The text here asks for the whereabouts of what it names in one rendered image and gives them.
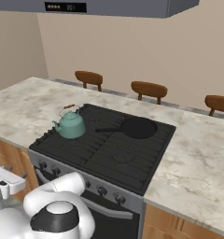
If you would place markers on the black and grey stove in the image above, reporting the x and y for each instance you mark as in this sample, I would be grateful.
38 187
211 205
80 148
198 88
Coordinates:
117 152

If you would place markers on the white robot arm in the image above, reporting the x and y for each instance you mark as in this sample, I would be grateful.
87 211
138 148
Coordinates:
54 214

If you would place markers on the grey stove knob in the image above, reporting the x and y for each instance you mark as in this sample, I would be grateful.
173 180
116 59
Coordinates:
56 171
42 164
101 190
119 199
88 184

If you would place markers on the grey range hood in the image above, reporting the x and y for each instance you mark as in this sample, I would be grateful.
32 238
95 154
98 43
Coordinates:
123 7

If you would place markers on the wooden cupboard door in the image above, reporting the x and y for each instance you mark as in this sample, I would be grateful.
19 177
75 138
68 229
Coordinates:
28 174
201 230
3 155
159 222

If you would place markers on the black frying pan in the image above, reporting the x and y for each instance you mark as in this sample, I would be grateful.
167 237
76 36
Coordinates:
138 127

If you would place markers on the black oven door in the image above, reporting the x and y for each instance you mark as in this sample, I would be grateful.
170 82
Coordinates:
114 225

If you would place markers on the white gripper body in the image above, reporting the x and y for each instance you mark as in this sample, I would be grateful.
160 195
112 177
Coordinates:
9 182

